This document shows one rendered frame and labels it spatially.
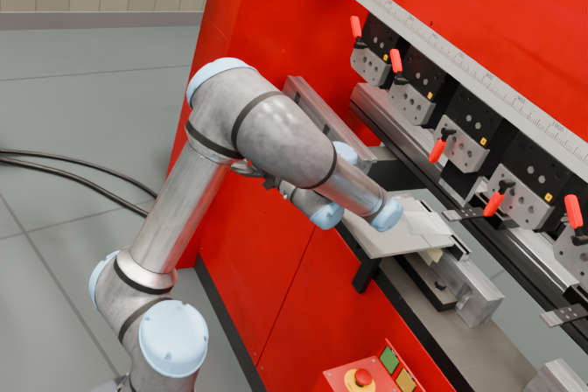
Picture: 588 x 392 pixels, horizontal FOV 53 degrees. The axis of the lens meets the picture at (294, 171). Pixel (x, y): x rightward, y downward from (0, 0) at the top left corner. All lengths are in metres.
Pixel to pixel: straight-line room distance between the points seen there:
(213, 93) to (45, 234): 1.79
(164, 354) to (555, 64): 0.92
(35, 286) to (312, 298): 1.12
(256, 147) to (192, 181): 0.15
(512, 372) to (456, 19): 0.82
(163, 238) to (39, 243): 1.60
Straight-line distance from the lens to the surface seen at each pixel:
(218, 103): 0.91
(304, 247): 1.78
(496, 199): 1.32
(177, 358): 1.01
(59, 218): 2.71
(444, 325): 1.46
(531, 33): 1.34
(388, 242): 1.38
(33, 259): 2.53
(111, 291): 1.09
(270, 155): 0.86
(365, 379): 1.34
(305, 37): 2.09
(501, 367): 1.47
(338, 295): 1.67
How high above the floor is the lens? 1.78
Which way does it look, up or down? 32 degrees down
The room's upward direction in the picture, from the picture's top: 20 degrees clockwise
